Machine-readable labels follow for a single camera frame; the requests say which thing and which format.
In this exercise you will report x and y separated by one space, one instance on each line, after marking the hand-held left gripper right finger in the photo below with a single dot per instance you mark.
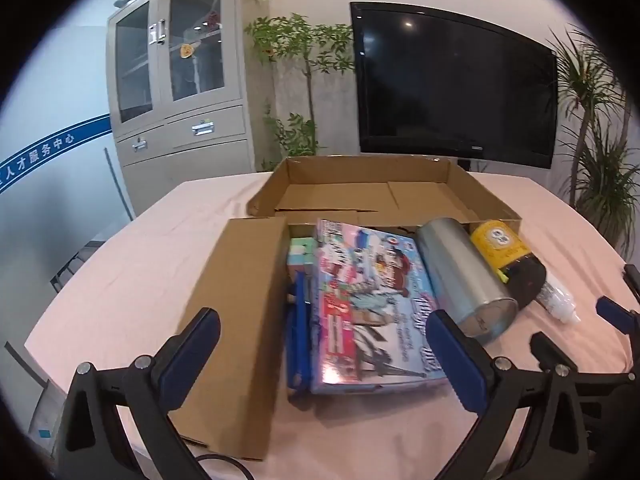
457 360

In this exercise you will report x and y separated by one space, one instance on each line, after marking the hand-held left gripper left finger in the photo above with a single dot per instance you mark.
192 355

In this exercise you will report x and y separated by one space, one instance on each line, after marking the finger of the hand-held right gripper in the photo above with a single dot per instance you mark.
616 312
595 377

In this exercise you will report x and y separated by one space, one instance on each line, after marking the brown cardboard box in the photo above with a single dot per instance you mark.
235 310

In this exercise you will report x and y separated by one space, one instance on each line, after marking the small clear bottle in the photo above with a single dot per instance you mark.
560 305

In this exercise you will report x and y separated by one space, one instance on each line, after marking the silver metal can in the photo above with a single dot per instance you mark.
462 275

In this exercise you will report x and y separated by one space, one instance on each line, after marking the pink tablecloth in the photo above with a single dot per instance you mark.
150 270

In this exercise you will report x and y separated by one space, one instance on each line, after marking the colourful picture puzzle box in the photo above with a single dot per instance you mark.
372 305

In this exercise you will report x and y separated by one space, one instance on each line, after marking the black jar with yellow label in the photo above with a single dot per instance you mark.
505 250

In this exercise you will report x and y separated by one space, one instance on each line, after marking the pastel puzzle cube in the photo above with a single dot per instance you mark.
301 255

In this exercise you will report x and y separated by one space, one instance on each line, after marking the spiky palm plant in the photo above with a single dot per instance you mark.
600 160

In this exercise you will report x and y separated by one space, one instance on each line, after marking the grey chair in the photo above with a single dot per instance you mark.
45 410

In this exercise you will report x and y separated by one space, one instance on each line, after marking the grey metal cabinet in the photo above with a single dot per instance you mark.
200 125

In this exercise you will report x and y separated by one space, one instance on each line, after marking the black flat television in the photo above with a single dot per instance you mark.
450 85

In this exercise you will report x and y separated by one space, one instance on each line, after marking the orange cabinet sticker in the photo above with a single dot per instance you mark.
187 51

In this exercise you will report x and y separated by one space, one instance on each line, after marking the leafy green indoor tree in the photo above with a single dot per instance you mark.
300 50

